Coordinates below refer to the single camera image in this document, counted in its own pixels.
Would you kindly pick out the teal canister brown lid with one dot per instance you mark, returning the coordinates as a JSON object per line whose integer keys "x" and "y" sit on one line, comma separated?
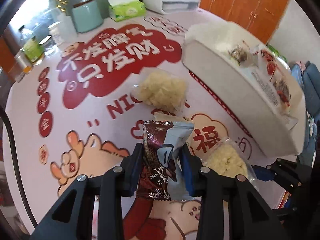
{"x": 86, "y": 16}

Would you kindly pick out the white squeeze bottle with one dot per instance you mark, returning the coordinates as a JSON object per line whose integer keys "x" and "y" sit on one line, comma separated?
{"x": 66, "y": 28}

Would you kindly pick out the white pill bottle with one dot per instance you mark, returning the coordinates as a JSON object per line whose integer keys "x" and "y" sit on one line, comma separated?
{"x": 55, "y": 33}

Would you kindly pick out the mixed nuts clear packet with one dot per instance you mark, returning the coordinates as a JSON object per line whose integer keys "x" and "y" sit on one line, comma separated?
{"x": 241, "y": 55}

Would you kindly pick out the small glass jar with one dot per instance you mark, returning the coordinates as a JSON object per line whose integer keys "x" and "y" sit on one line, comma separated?
{"x": 48, "y": 45}

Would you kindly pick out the white plastic storage bin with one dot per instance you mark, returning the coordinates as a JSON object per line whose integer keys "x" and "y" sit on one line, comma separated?
{"x": 205, "y": 54}

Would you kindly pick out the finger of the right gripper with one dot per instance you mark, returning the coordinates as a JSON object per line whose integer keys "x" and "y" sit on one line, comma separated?
{"x": 262, "y": 173}
{"x": 287, "y": 167}

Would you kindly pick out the large light blue snack bag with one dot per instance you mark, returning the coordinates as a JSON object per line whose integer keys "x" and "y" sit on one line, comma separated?
{"x": 289, "y": 119}

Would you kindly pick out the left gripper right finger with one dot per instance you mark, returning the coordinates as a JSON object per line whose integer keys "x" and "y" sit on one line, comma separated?
{"x": 233, "y": 199}

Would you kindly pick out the brown soda cracker packet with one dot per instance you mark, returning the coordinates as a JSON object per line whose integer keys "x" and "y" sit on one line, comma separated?
{"x": 159, "y": 116}

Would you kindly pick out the clear bag rice crackers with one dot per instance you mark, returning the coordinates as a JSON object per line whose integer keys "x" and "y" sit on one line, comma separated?
{"x": 161, "y": 89}
{"x": 226, "y": 159}

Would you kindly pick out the clear bottle green label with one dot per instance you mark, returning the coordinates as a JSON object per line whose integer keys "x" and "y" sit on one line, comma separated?
{"x": 31, "y": 46}

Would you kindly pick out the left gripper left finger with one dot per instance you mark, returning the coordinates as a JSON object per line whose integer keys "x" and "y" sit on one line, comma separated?
{"x": 71, "y": 216}

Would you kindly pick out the red and white snack bag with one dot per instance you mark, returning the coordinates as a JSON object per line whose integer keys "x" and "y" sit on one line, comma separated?
{"x": 273, "y": 71}

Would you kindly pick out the green tissue box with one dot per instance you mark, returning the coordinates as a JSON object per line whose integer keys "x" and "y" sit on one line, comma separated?
{"x": 120, "y": 10}

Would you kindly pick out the brown and grey snack packet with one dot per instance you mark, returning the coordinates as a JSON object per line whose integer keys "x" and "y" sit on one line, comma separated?
{"x": 161, "y": 177}

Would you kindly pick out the pink printed tablecloth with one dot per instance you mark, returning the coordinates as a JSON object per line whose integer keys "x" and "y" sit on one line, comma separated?
{"x": 74, "y": 113}

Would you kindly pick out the wooden cabinet unit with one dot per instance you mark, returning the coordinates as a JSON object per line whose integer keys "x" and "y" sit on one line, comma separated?
{"x": 259, "y": 17}

